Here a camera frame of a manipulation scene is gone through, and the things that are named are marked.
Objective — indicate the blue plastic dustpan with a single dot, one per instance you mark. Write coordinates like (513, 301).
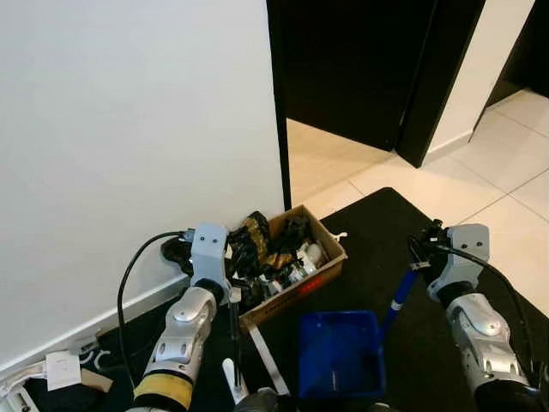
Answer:
(339, 352)

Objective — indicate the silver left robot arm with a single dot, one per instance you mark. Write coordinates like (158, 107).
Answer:
(184, 326)

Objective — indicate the black crumpled garment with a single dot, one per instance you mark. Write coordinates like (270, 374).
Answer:
(257, 245)

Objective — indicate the small white hook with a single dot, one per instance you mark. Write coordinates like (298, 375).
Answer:
(338, 236)

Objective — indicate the white baseboard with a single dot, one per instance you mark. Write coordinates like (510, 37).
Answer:
(103, 315)

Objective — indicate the brown cardboard box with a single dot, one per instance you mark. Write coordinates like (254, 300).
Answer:
(266, 311)

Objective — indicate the white plastic item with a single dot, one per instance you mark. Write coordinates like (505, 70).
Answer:
(310, 256)

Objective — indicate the long white strip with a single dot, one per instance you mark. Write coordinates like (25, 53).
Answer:
(268, 360)

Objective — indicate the beige cardboard strip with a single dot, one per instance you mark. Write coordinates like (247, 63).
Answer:
(96, 381)

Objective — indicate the white paper tag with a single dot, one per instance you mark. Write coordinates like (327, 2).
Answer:
(63, 371)

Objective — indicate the dark grey left robot leg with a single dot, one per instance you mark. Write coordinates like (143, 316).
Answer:
(262, 402)

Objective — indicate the black door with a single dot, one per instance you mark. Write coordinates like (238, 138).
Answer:
(532, 43)
(437, 77)

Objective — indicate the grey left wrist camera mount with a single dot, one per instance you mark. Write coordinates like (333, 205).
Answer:
(208, 249)

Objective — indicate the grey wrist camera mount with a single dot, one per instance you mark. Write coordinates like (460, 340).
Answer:
(208, 249)
(472, 239)

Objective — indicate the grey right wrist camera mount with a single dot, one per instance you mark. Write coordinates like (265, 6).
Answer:
(472, 239)

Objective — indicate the black door frame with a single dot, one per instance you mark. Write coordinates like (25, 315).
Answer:
(276, 86)

